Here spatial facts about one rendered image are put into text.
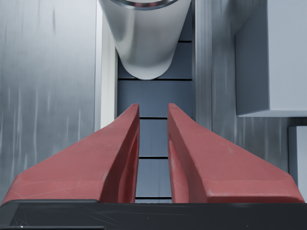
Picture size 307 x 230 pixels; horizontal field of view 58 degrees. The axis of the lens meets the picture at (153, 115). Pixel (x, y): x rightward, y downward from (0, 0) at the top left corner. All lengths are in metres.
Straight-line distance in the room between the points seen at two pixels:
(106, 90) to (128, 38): 0.09
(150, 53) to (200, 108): 0.05
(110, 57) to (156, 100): 0.06
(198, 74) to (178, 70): 0.08
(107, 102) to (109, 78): 0.02
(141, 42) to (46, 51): 0.21
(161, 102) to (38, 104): 0.15
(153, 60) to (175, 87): 0.08
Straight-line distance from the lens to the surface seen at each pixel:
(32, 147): 0.35
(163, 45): 0.18
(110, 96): 0.24
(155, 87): 0.27
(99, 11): 0.30
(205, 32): 0.20
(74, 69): 0.34
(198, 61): 0.20
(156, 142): 0.27
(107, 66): 0.24
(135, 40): 0.16
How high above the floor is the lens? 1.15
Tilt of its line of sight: 86 degrees down
